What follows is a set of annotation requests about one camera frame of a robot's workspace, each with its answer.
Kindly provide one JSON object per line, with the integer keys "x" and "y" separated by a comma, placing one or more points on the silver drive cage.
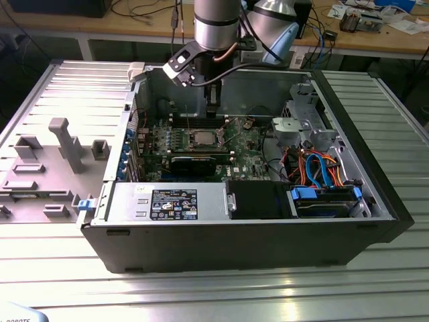
{"x": 301, "y": 124}

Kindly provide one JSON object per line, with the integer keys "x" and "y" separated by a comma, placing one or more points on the blue cardboard box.
{"x": 395, "y": 3}

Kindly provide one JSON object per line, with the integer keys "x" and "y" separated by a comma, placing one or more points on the black PC case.
{"x": 218, "y": 245}

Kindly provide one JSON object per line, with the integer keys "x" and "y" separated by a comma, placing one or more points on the small white paper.
{"x": 336, "y": 11}

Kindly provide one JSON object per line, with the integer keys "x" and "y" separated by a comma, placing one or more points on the metal heat sink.
{"x": 350, "y": 21}

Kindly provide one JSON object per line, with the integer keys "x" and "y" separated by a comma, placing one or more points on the white paper sheet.
{"x": 407, "y": 27}

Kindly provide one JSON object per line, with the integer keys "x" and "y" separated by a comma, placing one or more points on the black graphics card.
{"x": 192, "y": 166}

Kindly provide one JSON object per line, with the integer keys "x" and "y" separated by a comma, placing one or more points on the green circuit board device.
{"x": 370, "y": 23}

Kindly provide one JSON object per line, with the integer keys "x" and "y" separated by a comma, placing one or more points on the black case fan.
{"x": 166, "y": 107}

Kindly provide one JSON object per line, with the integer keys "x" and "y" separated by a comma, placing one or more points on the hard disk drive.
{"x": 321, "y": 211}

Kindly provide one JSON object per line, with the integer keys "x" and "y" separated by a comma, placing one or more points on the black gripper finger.
{"x": 214, "y": 100}

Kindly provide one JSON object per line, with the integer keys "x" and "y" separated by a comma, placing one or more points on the black RAM slot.
{"x": 221, "y": 151}
{"x": 181, "y": 125}
{"x": 224, "y": 158}
{"x": 181, "y": 119}

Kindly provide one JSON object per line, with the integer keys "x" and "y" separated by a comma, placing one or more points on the grey parts rack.
{"x": 50, "y": 181}

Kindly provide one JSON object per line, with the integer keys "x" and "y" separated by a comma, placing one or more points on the blue slot clip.
{"x": 131, "y": 135}
{"x": 125, "y": 159}
{"x": 127, "y": 148}
{"x": 122, "y": 171}

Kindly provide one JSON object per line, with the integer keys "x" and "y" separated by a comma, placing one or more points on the tall black box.
{"x": 305, "y": 16}

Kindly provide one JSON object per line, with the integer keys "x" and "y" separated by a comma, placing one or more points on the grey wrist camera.
{"x": 249, "y": 55}

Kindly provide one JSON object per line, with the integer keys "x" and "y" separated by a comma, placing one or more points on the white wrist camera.
{"x": 177, "y": 68}

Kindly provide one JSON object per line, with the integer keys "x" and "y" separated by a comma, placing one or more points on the black computer box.
{"x": 50, "y": 8}

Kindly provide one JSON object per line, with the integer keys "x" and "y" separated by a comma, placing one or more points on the silver CPU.
{"x": 205, "y": 137}

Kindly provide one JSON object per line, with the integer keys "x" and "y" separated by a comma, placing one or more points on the blue case latch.
{"x": 85, "y": 205}

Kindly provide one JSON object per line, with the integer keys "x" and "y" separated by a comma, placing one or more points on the black plastic shroud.
{"x": 258, "y": 201}

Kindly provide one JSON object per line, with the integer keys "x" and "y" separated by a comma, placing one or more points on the small black box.
{"x": 330, "y": 35}

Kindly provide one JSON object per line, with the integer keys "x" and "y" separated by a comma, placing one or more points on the green motherboard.
{"x": 241, "y": 157}

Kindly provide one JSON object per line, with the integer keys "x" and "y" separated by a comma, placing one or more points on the white label sticker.
{"x": 297, "y": 60}

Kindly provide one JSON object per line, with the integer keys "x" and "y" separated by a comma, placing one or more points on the silver power supply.
{"x": 127, "y": 201}

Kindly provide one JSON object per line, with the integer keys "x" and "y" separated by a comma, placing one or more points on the wooden workbench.
{"x": 100, "y": 25}

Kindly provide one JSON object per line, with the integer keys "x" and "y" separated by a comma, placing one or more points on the metal locking lever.
{"x": 188, "y": 117}

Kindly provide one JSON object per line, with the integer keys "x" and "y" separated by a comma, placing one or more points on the blue disk carrier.
{"x": 303, "y": 194}

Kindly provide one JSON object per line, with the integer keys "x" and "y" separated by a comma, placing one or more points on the beige case corner clip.
{"x": 135, "y": 71}

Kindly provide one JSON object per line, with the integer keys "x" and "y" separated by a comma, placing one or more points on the CPU socket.
{"x": 192, "y": 140}

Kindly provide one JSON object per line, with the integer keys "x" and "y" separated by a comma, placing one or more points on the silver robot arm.
{"x": 214, "y": 30}

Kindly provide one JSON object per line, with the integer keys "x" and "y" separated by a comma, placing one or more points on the pale blue teach pendant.
{"x": 20, "y": 313}

